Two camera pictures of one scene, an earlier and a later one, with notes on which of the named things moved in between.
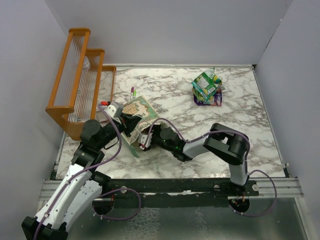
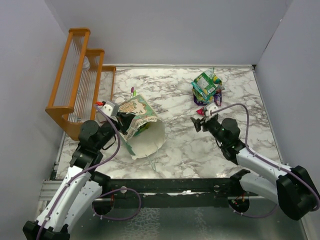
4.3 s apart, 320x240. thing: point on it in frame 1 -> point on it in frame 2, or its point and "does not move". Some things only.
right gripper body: (157, 140) -> (213, 126)
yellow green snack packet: (199, 97) does not move
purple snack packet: (217, 100) does not move
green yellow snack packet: (207, 83) does not move
